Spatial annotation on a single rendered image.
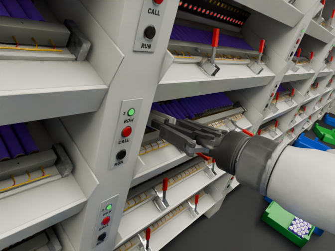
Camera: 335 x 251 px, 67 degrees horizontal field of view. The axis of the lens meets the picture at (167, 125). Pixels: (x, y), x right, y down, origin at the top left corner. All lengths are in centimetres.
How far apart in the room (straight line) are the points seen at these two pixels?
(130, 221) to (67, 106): 41
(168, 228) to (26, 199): 62
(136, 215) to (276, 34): 71
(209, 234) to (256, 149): 78
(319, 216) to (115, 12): 36
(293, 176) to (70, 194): 33
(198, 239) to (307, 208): 77
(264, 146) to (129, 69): 23
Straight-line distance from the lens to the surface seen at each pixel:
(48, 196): 43
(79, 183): 45
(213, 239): 116
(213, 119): 77
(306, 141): 238
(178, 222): 99
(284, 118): 169
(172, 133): 47
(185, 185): 83
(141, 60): 36
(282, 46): 95
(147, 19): 35
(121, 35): 33
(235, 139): 44
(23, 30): 34
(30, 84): 30
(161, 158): 57
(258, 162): 41
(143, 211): 70
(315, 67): 163
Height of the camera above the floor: 79
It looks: 25 degrees down
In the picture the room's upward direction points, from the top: 17 degrees clockwise
